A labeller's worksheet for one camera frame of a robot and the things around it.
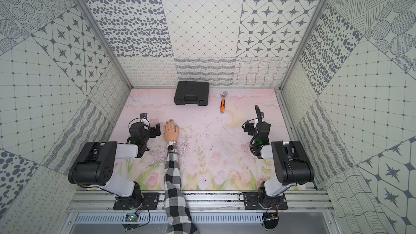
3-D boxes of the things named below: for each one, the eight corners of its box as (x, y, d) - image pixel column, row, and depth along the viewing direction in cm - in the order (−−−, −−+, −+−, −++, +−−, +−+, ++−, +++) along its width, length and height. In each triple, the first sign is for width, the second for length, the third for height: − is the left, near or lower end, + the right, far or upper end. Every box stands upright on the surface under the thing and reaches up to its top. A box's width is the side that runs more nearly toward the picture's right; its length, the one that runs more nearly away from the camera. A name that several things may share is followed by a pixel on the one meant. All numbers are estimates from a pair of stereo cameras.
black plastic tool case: (174, 105, 112) (173, 101, 108) (178, 85, 126) (177, 80, 122) (209, 105, 112) (209, 101, 109) (209, 85, 126) (209, 80, 122)
